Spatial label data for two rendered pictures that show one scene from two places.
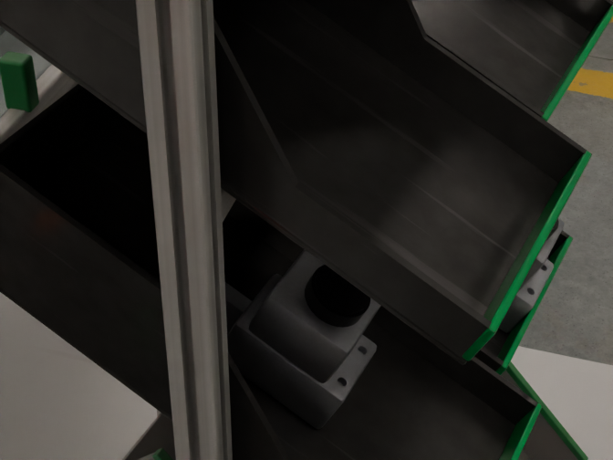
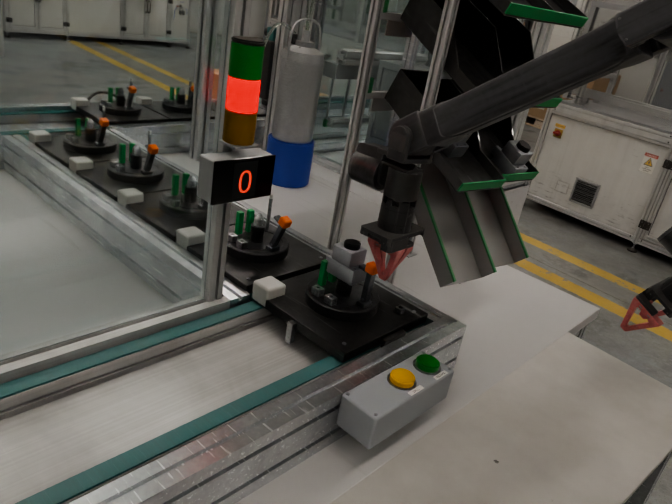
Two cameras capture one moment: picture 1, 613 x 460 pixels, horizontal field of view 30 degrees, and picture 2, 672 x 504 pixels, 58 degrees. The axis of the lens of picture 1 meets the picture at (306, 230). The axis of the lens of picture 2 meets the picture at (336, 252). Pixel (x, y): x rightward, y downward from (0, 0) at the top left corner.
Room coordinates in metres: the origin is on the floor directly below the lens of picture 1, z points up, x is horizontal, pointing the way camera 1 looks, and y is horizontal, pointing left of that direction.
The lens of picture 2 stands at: (-0.79, -0.31, 1.52)
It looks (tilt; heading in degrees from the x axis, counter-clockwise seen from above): 24 degrees down; 23
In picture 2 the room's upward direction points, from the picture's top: 11 degrees clockwise
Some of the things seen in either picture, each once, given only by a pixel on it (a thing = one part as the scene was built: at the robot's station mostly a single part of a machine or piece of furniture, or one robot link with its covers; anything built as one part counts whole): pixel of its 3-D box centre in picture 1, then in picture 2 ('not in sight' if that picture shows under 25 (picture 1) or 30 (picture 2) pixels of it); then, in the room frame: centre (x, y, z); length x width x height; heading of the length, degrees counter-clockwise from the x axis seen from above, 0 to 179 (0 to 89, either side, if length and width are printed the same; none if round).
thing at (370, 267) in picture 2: not in sight; (365, 280); (0.12, 0.02, 1.04); 0.04 x 0.02 x 0.08; 74
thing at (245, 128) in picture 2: not in sight; (239, 125); (-0.02, 0.23, 1.28); 0.05 x 0.05 x 0.05
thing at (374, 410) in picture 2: not in sight; (397, 395); (-0.01, -0.12, 0.93); 0.21 x 0.07 x 0.06; 164
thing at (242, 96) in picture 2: not in sight; (242, 93); (-0.02, 0.23, 1.33); 0.05 x 0.05 x 0.05
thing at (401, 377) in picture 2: not in sight; (401, 380); (-0.01, -0.12, 0.96); 0.04 x 0.04 x 0.02
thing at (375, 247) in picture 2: not in sight; (392, 253); (0.13, -0.02, 1.10); 0.07 x 0.07 x 0.09; 74
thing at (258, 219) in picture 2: not in sight; (257, 230); (0.21, 0.31, 1.01); 0.24 x 0.24 x 0.13; 74
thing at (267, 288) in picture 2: not in sight; (268, 291); (0.07, 0.18, 0.97); 0.05 x 0.05 x 0.04; 74
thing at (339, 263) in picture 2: not in sight; (345, 257); (0.14, 0.07, 1.06); 0.08 x 0.04 x 0.07; 74
